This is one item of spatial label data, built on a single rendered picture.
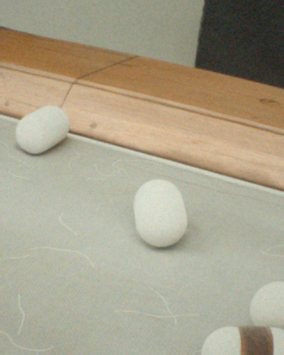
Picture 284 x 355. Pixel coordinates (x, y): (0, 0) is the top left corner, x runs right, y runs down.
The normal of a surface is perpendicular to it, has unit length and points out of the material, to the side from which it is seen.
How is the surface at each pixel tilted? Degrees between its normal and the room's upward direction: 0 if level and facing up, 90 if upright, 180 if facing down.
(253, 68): 86
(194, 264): 0
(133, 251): 0
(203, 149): 45
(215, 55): 86
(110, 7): 90
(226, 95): 0
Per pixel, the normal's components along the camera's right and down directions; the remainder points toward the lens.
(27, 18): -0.45, 0.29
